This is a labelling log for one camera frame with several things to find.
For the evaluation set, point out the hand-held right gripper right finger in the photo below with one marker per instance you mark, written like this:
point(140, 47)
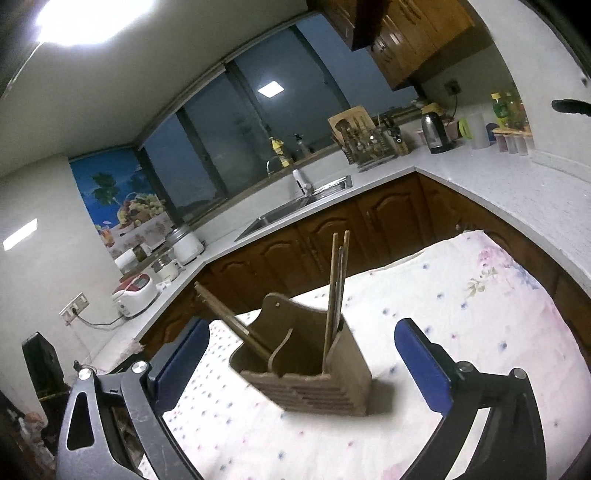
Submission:
point(422, 364)

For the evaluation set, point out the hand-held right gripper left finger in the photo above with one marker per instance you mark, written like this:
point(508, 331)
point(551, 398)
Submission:
point(182, 364)

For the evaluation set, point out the wooden chopstick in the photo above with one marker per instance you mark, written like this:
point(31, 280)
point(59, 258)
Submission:
point(231, 324)
point(344, 277)
point(231, 312)
point(337, 295)
point(332, 286)

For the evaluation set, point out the wooden utensil holder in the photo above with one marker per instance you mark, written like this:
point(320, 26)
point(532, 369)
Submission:
point(318, 383)

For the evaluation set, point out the dish rack with utensils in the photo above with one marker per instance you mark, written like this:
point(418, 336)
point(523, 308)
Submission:
point(374, 145)

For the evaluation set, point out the floral white tablecloth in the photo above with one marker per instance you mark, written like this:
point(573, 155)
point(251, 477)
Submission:
point(461, 323)

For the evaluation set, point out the lace cloth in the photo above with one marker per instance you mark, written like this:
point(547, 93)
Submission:
point(122, 350)

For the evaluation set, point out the white and red rice cooker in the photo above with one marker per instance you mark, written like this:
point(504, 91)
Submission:
point(136, 295)

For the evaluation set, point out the small white pot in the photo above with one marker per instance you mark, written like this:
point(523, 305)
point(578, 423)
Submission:
point(165, 270)

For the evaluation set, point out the paper towel roll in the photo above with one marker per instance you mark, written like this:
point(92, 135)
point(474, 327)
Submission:
point(124, 262)

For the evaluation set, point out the white cooker with steel lid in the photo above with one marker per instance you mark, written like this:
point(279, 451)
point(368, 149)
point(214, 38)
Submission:
point(187, 247)

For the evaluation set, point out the dark jar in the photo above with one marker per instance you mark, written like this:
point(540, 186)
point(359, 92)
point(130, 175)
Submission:
point(140, 252)

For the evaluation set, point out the steel sink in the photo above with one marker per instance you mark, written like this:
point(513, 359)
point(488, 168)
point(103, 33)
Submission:
point(286, 212)

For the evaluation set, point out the white faucet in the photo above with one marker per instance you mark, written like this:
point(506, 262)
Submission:
point(301, 182)

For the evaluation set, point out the metal faucet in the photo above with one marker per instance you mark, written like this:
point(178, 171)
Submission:
point(272, 161)

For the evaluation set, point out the steel electric kettle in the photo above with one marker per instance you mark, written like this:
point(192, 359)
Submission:
point(436, 134)

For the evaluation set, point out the yellow dish soap bottle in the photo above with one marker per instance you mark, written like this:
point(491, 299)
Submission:
point(279, 150)

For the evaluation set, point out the kitchen window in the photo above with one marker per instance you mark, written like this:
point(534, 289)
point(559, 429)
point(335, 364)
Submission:
point(258, 138)

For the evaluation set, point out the white plastic jug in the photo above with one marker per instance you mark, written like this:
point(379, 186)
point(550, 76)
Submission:
point(479, 131)

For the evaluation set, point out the green cup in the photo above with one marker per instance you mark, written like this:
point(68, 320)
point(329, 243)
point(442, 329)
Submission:
point(465, 128)

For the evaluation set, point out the row of spice jars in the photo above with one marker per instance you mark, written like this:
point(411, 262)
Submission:
point(512, 141)

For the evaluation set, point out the clear spray bottle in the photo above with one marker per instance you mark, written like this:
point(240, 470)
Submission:
point(303, 145)

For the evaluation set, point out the wooden cutting board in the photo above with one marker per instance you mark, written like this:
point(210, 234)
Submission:
point(351, 117)

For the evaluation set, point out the yellow-capped oil bottle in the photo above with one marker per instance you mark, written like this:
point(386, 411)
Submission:
point(498, 110)

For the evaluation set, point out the black wok with lid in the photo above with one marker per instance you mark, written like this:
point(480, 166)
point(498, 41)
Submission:
point(572, 106)

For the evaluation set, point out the wooden upper cabinets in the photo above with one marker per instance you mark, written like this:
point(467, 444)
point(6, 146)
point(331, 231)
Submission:
point(415, 41)

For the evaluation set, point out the ceiling light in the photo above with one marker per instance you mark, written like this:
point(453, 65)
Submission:
point(83, 21)

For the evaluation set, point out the long wall outlet strip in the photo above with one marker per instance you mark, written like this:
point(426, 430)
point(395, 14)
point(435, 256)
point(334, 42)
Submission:
point(74, 308)

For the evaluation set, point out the tropical fruit wall poster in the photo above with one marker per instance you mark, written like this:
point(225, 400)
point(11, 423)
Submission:
point(106, 189)

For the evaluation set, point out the wall outlet with plug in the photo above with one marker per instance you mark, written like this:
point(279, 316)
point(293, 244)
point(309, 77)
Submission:
point(452, 87)

